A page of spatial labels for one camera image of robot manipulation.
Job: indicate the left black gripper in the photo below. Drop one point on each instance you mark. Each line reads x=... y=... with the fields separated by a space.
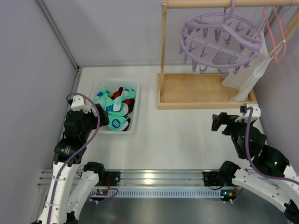
x=100 y=116

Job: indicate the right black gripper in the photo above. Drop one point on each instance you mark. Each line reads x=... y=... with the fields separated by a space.
x=224 y=122

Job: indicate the argyle sock red yellow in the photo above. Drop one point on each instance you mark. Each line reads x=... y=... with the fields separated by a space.
x=127 y=105

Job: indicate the purple round clip hanger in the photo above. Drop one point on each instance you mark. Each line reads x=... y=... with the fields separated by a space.
x=219 y=40

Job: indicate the teal sock with blue patch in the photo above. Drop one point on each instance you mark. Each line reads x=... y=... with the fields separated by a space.
x=118 y=123

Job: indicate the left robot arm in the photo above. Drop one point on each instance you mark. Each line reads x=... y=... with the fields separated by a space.
x=64 y=203

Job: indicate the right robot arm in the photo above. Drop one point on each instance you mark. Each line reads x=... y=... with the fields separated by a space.
x=278 y=183

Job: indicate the white plastic bin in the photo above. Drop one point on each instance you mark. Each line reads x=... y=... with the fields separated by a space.
x=113 y=85

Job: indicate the white tote bag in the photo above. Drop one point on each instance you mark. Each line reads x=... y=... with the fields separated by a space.
x=246 y=78

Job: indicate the wooden clothes rack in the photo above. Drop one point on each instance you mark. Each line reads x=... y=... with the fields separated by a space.
x=196 y=91

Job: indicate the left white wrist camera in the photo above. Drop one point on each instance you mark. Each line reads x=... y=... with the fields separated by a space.
x=82 y=104

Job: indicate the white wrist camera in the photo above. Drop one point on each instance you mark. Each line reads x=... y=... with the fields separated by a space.
x=82 y=104
x=250 y=113

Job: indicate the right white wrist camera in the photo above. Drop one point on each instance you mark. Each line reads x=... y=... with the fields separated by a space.
x=250 y=113

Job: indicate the aluminium mounting rail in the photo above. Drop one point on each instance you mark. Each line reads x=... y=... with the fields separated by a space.
x=156 y=178

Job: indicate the slotted grey cable duct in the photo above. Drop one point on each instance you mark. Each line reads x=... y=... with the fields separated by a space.
x=162 y=193

